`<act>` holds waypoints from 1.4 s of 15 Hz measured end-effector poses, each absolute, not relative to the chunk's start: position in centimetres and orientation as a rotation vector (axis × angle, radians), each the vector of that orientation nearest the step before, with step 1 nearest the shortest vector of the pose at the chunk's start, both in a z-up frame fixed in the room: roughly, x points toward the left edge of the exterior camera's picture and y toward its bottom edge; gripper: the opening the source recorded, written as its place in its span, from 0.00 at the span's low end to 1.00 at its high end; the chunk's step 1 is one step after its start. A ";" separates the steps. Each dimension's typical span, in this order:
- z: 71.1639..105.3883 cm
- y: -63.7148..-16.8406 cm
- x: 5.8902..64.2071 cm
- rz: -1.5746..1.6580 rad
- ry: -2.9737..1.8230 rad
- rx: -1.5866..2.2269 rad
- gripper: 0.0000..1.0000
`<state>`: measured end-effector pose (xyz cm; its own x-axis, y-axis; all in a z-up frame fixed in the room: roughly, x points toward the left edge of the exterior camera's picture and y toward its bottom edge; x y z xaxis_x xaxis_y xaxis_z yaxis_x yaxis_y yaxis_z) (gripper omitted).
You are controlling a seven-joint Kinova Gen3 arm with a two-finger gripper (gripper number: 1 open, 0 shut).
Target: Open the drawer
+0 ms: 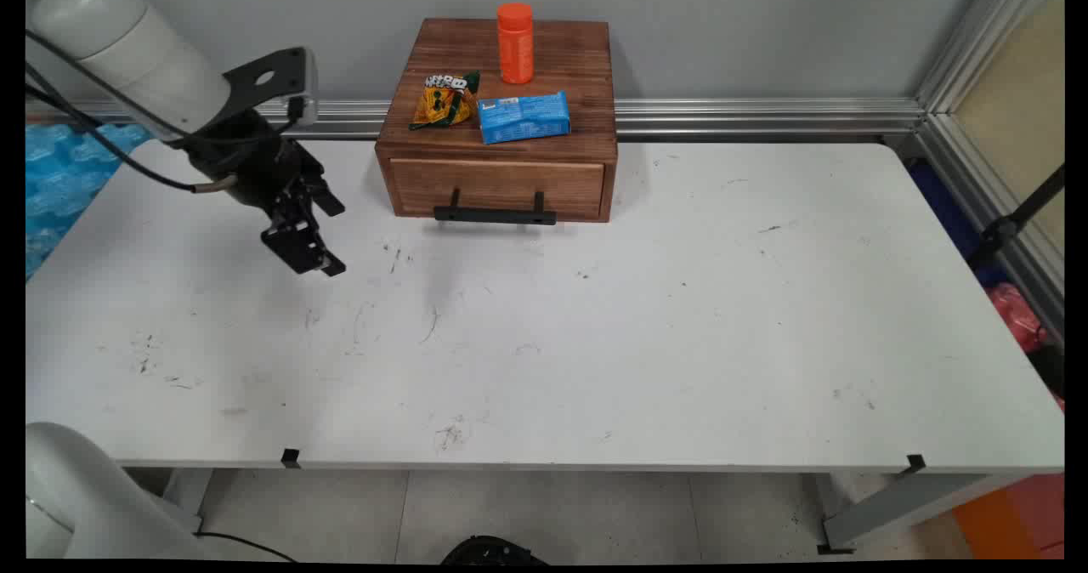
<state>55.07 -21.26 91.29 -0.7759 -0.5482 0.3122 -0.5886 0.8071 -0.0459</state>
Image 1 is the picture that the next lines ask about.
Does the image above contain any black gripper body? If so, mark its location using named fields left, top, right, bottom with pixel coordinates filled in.
left=187, top=110, right=326, bottom=211

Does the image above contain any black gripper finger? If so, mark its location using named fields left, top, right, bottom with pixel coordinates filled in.
left=260, top=190, right=348, bottom=279
left=297, top=157, right=348, bottom=218

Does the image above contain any wooden drawer with black handle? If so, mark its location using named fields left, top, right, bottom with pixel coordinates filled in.
left=389, top=158, right=607, bottom=226

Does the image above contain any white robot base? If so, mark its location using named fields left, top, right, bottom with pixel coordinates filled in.
left=25, top=422, right=205, bottom=561

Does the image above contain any yellow green snack bag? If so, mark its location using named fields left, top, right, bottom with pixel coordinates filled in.
left=409, top=71, right=482, bottom=132

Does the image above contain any blue patterned tarp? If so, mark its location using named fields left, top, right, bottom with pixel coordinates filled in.
left=25, top=122, right=156, bottom=281

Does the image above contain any brown wooden drawer cabinet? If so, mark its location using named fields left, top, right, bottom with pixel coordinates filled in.
left=375, top=18, right=620, bottom=224

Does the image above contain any blue cardboard box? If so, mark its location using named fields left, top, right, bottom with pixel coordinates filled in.
left=476, top=90, right=572, bottom=145

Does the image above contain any orange plastic bottle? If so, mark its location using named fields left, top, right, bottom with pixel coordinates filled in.
left=496, top=3, right=536, bottom=86

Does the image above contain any grey table leg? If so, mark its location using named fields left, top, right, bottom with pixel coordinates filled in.
left=161, top=468, right=214, bottom=533
left=818, top=471, right=1034, bottom=555

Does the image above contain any black round floor object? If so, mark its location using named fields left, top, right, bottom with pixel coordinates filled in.
left=441, top=536, right=550, bottom=565

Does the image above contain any blue bin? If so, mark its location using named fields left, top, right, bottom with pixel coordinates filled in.
left=905, top=158, right=1009, bottom=290

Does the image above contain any black tripod leg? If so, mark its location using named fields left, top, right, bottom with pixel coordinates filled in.
left=966, top=163, right=1065, bottom=270

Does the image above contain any red plastic bag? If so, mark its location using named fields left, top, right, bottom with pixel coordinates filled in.
left=986, top=282, right=1049, bottom=354

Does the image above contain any orange floor box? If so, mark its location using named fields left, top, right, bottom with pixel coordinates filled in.
left=952, top=473, right=1065, bottom=560

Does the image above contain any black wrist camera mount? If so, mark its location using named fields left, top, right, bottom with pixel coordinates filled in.
left=222, top=46, right=320, bottom=129

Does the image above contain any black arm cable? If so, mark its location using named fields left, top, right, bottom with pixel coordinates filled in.
left=25, top=63, right=239, bottom=195
left=25, top=29, right=190, bottom=140

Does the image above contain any black floor cable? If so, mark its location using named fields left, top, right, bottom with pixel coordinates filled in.
left=194, top=530, right=298, bottom=564

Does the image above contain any aluminium wall rail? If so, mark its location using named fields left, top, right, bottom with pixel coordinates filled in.
left=25, top=97, right=929, bottom=143

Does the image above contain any aluminium frame post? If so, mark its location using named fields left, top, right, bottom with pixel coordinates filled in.
left=914, top=0, right=1065, bottom=340

